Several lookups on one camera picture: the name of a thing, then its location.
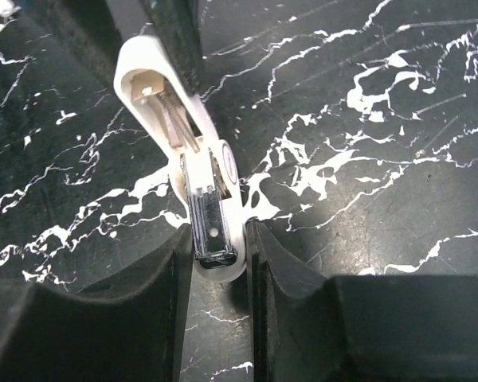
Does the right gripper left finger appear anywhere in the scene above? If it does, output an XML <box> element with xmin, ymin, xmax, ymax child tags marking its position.
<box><xmin>0</xmin><ymin>225</ymin><xmax>193</xmax><ymax>381</ymax></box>

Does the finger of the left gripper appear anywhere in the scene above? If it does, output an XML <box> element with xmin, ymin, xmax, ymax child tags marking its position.
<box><xmin>107</xmin><ymin>0</ymin><xmax>204</xmax><ymax>96</ymax></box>

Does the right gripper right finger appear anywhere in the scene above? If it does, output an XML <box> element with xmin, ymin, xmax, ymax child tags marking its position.
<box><xmin>246</xmin><ymin>222</ymin><xmax>478</xmax><ymax>381</ymax></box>

